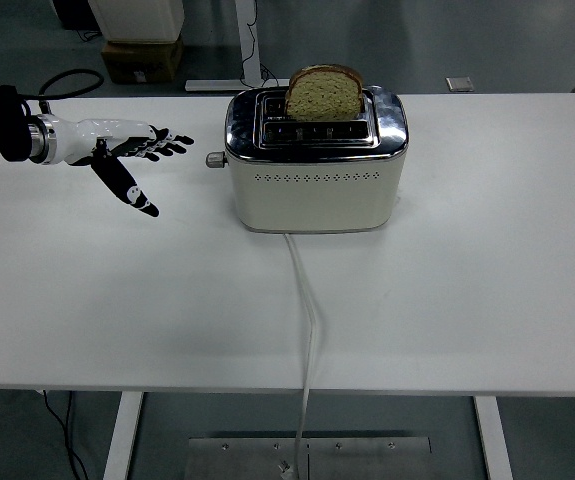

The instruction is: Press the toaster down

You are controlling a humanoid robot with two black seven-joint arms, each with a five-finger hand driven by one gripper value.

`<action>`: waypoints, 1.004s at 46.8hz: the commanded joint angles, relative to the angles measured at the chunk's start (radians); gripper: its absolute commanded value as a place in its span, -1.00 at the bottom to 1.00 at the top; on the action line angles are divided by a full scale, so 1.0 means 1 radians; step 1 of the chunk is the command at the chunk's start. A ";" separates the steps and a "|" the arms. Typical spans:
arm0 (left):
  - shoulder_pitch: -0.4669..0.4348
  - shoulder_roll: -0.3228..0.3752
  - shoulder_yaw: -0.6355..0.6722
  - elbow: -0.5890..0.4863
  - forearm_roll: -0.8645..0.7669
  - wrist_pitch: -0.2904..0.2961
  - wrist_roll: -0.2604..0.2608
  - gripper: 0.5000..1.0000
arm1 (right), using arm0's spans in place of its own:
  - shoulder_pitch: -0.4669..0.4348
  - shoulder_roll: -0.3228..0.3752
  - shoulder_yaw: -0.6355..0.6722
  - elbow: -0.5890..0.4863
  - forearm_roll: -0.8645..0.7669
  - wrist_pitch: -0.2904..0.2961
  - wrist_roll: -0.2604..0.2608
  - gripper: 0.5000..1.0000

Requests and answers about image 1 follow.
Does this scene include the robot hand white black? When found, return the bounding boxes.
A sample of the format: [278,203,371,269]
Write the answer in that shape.
[51,116,195,219]

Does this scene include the cream toaster with chrome top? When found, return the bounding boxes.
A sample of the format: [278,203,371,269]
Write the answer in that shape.
[223,83,410,235]

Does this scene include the brown cardboard box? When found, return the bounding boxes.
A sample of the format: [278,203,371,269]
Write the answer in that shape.
[99,36,185,85]

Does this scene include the black box on floor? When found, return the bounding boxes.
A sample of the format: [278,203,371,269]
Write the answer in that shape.
[51,0,100,31]

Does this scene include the white appliance housing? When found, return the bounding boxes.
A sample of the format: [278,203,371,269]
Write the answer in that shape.
[88,0,186,44]

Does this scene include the white desk leg with foot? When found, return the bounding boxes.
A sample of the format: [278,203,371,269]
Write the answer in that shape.
[184,0,289,93]

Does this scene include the brown bread slice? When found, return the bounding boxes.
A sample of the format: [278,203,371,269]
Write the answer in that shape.
[284,63,364,122]

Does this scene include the white table leg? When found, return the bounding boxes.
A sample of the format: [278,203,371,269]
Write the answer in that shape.
[472,396,514,480]
[102,392,145,480]

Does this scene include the grey metal plate with screws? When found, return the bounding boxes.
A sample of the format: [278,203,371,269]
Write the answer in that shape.
[188,436,432,480]

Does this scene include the black cable by desk leg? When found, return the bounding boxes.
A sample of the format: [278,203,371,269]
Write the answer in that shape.
[239,0,277,87]

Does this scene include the thin black floor cable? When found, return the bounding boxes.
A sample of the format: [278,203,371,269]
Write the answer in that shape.
[41,391,89,480]
[63,391,76,451]

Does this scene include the white toaster power cord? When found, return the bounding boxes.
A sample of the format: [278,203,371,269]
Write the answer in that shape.
[276,232,322,480]

